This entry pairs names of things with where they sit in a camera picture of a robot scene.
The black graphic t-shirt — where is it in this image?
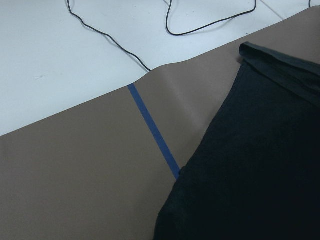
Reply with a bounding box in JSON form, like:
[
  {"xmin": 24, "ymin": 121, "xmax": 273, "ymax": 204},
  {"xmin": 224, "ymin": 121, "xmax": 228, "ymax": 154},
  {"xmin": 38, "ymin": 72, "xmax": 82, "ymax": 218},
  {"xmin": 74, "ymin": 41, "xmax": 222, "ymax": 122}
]
[{"xmin": 153, "ymin": 42, "xmax": 320, "ymax": 240}]

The thin black desk cable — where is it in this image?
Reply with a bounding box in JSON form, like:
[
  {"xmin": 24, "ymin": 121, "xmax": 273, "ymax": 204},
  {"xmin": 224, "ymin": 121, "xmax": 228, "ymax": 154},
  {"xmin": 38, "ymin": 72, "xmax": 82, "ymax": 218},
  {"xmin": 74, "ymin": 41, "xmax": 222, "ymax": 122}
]
[{"xmin": 66, "ymin": 0, "xmax": 152, "ymax": 72}]

